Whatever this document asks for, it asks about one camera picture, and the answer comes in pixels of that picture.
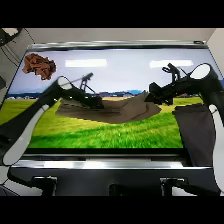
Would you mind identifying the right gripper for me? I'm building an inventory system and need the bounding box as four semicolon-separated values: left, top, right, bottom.
144;82;175;105

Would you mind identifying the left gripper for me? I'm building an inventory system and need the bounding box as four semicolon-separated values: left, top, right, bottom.
78;92;105;110

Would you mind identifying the dark grey garment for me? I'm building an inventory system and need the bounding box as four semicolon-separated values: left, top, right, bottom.
171;103;217;167

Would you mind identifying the rust brown garment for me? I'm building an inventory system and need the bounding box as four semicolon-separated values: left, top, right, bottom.
21;52;57;81

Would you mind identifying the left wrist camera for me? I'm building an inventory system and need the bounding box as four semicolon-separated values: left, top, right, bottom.
71;72;95;95

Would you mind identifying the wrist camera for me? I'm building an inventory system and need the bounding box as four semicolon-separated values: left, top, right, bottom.
71;72;95;95
161;62;184;85

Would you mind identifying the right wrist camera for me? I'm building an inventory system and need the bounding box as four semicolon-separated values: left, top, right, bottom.
161;62;184;85

